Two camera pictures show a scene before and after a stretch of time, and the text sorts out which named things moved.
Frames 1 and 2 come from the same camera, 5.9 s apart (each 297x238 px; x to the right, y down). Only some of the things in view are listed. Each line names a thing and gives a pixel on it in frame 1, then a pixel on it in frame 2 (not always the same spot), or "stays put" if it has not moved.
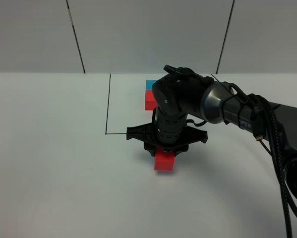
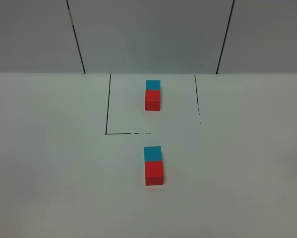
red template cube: x=150 y=100 stays put
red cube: x=163 y=160 to x=153 y=173
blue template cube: x=149 y=83 stays put
